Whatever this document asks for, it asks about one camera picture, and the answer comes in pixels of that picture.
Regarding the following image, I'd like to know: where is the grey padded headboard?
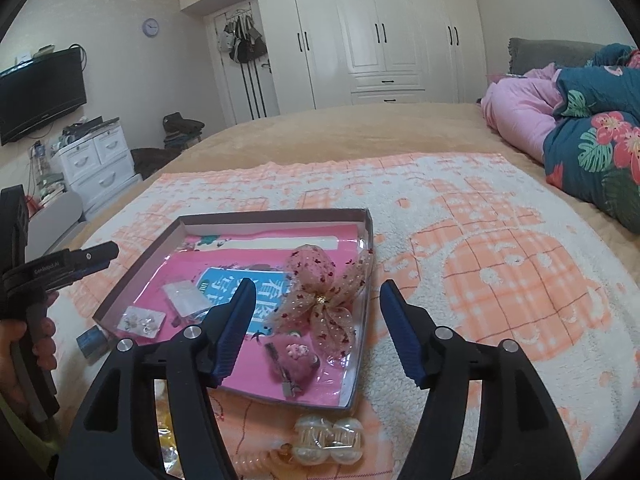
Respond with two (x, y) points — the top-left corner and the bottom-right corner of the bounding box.
(507, 37), (608, 77)

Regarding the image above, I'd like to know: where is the orange and white plush blanket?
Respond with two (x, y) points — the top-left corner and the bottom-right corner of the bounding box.
(30, 152), (626, 480)

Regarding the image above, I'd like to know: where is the beige coil hair tie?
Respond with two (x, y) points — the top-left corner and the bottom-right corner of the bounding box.
(227, 442), (301, 478)

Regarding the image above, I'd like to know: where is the clear earring card packet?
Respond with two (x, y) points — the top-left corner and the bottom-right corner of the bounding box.
(114, 306), (167, 337)

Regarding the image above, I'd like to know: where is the white room door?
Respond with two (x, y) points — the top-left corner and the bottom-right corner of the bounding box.
(205, 2), (281, 128)

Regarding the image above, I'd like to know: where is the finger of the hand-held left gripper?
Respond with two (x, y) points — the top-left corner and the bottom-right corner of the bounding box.
(65, 241), (120, 281)

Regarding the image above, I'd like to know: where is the pink fuzzy hair clip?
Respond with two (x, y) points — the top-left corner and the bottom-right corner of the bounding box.
(264, 337), (322, 400)

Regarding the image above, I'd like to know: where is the yellow hair accessory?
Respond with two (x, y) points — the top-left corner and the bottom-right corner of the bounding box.
(156, 410), (183, 471)

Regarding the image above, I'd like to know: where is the bed with tan cover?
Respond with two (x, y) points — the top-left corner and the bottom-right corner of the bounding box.
(30, 101), (640, 411)

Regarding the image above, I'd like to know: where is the pearl hair claw clip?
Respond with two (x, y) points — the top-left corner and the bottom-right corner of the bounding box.
(292, 415), (363, 466)

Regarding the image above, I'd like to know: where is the pink quilt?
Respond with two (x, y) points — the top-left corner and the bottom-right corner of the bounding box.
(480, 62), (566, 163)

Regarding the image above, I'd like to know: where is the bunch of hanging bags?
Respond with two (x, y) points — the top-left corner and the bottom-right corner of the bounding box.
(218, 12), (268, 65)

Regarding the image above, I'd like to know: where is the clutter of dark devices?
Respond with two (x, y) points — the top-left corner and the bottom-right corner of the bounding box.
(60, 116), (121, 142)

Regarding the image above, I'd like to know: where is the stool with dark boots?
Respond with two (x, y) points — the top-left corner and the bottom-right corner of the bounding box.
(162, 112), (206, 151)

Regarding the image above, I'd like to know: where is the pink printed glossy sheet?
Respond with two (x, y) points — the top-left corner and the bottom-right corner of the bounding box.
(135, 232), (368, 396)

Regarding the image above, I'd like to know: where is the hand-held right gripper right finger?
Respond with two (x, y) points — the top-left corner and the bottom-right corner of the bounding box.
(379, 280), (583, 480)

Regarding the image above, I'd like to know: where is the blue floral quilt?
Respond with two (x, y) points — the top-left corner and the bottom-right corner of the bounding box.
(542, 44), (640, 233)

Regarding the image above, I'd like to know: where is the pink dotted mesh hair bow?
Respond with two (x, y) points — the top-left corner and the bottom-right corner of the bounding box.
(276, 243), (373, 361)

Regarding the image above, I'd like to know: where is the dark brown clothes pile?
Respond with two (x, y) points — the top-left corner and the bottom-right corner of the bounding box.
(131, 147), (168, 181)

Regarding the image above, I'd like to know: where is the white glossy wardrobe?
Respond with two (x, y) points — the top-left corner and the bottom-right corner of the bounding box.
(177, 0), (488, 111)

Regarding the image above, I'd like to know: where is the black flat television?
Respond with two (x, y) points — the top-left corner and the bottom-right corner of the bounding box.
(0, 49), (88, 147)

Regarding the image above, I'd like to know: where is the small white plastic packet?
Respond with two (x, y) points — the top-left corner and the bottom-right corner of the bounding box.
(162, 280), (211, 317)

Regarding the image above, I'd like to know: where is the grey chair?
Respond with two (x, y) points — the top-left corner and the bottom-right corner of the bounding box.
(27, 192), (87, 257)

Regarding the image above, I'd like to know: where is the cluttered side shelf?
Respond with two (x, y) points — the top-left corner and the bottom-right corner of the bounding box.
(27, 142), (66, 207)

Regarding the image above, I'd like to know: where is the shallow cardboard box tray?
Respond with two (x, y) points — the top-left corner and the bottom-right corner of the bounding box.
(92, 206), (375, 411)

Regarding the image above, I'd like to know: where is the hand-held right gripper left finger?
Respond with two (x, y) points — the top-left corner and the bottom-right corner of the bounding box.
(54, 277), (257, 480)

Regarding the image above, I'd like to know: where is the white plastic drawer cabinet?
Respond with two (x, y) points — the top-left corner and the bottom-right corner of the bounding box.
(52, 122), (143, 213)

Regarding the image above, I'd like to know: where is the person's left hand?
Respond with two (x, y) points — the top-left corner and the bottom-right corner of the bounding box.
(0, 290), (58, 411)

